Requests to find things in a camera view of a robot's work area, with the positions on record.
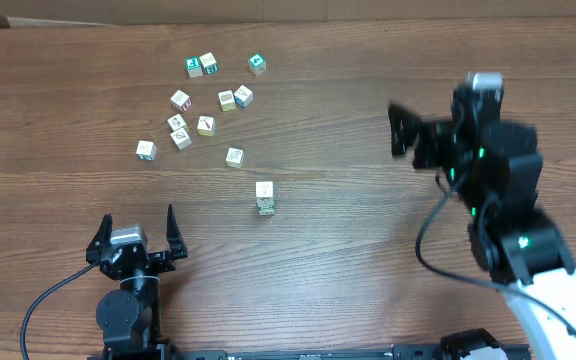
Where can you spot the wooden elephant block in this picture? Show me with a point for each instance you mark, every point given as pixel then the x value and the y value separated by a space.
pixel 265 202

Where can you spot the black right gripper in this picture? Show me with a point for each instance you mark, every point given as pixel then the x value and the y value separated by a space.
pixel 433 139

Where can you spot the green picture block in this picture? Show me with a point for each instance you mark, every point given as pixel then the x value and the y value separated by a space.
pixel 193 67

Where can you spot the wooden block red side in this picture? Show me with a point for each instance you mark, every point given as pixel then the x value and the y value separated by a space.
pixel 181 101

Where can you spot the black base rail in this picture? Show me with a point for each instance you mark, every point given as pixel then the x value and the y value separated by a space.
pixel 470 344

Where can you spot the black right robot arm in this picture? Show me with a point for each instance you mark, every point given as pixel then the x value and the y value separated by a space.
pixel 493 166

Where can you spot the wooden block blue side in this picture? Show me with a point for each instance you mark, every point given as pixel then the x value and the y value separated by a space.
pixel 243 96

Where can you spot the wooden block green number side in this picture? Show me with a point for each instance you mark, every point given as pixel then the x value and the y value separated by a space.
pixel 209 63

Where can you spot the wooden turtle block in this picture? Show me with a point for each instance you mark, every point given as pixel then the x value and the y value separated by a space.
pixel 235 158

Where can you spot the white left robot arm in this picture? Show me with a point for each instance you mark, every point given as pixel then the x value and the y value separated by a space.
pixel 130 317

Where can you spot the green number four block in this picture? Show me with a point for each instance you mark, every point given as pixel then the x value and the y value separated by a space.
pixel 257 64

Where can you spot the wooden pineapple block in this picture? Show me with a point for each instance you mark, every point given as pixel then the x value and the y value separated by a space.
pixel 227 100

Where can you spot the wooden block red circle drawing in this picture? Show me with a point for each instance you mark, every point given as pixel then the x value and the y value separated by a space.
pixel 181 138

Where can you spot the wooden block yellow side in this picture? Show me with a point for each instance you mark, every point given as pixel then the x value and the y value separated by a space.
pixel 206 126

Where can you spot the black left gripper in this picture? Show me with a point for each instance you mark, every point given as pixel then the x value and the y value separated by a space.
pixel 162 259

